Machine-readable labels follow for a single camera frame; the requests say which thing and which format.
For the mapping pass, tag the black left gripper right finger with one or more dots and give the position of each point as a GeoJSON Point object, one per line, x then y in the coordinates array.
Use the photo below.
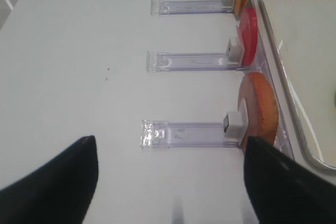
{"type": "Point", "coordinates": [282, 191]}

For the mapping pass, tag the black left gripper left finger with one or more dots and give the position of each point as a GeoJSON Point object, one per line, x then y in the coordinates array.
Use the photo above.
{"type": "Point", "coordinates": [60, 191]}

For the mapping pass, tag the red tomato slice on rack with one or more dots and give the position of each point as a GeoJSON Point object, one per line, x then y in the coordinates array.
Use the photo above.
{"type": "Point", "coordinates": [248, 30]}

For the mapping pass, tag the bun slice on left rack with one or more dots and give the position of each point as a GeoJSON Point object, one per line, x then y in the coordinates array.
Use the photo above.
{"type": "Point", "coordinates": [257, 104]}

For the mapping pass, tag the near clear acrylic pusher track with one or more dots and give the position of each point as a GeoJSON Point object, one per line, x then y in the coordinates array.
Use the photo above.
{"type": "Point", "coordinates": [164, 134]}

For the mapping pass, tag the clear acrylic pusher track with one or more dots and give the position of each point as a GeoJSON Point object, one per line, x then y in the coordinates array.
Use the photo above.
{"type": "Point", "coordinates": [164, 134]}
{"type": "Point", "coordinates": [161, 8]}
{"type": "Point", "coordinates": [236, 57]}

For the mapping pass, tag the middle clear acrylic pusher track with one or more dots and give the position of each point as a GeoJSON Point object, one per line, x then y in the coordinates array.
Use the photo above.
{"type": "Point", "coordinates": [236, 57]}

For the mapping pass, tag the white rectangular tray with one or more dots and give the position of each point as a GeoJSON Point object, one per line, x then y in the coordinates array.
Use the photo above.
{"type": "Point", "coordinates": [302, 37]}

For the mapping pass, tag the far clear acrylic pusher track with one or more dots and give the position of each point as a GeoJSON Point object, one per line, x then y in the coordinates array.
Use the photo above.
{"type": "Point", "coordinates": [161, 8]}

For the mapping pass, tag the clear acrylic left rack rail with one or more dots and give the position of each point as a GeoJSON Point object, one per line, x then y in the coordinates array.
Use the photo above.
{"type": "Point", "coordinates": [260, 64]}

